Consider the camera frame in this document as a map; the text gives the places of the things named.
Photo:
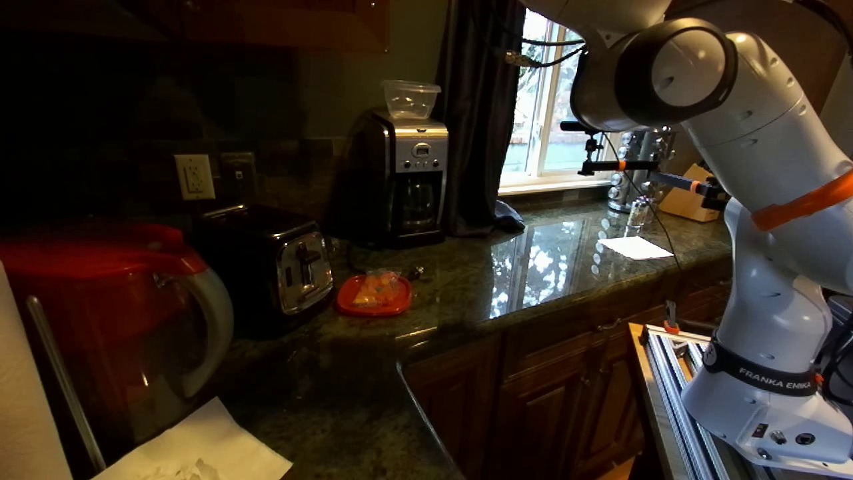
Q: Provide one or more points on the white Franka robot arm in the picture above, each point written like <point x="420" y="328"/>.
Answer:
<point x="754" y="114"/>

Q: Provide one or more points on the red bowl with food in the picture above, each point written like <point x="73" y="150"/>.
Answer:
<point x="373" y="294"/>

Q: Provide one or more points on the black silver coffee maker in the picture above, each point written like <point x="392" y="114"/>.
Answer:
<point x="417" y="177"/>

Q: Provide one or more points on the dark curtain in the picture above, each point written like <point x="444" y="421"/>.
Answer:
<point x="480" y="114"/>

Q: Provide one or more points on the clear plastic container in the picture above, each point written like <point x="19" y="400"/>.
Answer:
<point x="410" y="96"/>

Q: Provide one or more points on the black toaster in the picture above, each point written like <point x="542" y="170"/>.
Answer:
<point x="268" y="266"/>

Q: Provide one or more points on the window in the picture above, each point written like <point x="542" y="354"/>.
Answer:
<point x="550" y="108"/>

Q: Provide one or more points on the wooden lower cabinets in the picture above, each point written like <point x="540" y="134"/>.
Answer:
<point x="533" y="400"/>

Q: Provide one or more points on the shiny metal canister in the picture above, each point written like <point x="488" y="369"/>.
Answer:
<point x="642" y="150"/>

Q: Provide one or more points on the wooden knife block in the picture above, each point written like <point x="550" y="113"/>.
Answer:
<point x="684" y="204"/>

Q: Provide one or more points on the white paper towel sheet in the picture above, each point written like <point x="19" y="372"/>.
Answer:
<point x="196" y="448"/>

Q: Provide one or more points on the red lidded glass jug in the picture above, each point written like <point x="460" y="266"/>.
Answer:
<point x="96" y="336"/>

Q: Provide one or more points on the grey metal bar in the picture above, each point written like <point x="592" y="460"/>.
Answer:
<point x="61" y="382"/>

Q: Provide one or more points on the white appliance panel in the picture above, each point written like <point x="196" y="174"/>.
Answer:
<point x="23" y="408"/>

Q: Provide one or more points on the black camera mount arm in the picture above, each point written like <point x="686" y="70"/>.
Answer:
<point x="613" y="166"/>

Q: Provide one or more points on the dark wall switch plate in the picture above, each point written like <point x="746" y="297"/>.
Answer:
<point x="239" y="174"/>

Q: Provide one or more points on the white wall outlet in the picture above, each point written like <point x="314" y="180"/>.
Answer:
<point x="196" y="177"/>

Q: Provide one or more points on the aluminium robot stand frame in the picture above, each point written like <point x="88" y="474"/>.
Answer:
<point x="668" y="389"/>

